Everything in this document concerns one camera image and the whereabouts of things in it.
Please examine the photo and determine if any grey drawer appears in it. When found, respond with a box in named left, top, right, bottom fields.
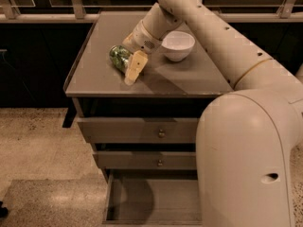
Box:
left=102, top=170, right=202, bottom=227
left=78, top=117, right=198, bottom=144
left=93, top=151, right=196, bottom=170

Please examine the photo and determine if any grey top drawer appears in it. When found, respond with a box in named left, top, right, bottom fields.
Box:
left=78, top=117, right=198, bottom=144

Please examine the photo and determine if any white ceramic bowl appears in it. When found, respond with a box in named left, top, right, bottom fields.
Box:
left=162, top=31, right=195, bottom=61

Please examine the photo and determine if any black object at floor edge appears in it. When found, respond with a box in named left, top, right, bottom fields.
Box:
left=0, top=201, right=9, bottom=218

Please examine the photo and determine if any grey bottom drawer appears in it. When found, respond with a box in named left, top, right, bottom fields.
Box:
left=102, top=170, right=202, bottom=227

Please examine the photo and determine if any metal window railing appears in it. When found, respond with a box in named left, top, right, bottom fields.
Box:
left=0, top=0, right=303, bottom=23

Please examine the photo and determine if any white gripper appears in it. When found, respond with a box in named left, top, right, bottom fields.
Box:
left=122, top=20, right=163, bottom=85

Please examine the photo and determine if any grey drawer cabinet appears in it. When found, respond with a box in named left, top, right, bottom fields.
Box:
left=62, top=10, right=235, bottom=182

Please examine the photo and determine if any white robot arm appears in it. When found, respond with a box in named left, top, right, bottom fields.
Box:
left=123, top=0, right=303, bottom=227

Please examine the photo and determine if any green soda can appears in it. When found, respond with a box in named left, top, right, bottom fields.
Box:
left=109, top=45, right=132, bottom=73

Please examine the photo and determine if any grey middle drawer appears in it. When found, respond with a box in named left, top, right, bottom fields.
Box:
left=93, top=151, right=196, bottom=170

